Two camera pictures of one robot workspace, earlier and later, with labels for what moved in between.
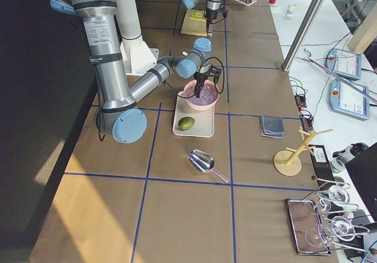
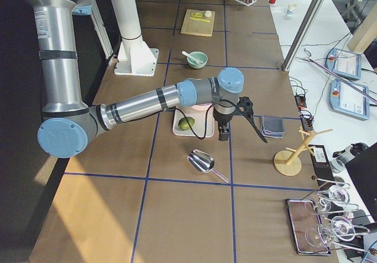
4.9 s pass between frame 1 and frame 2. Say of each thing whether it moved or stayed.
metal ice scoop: stayed
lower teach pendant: stayed
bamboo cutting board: stayed
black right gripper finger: moved
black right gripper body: moved
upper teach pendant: stayed
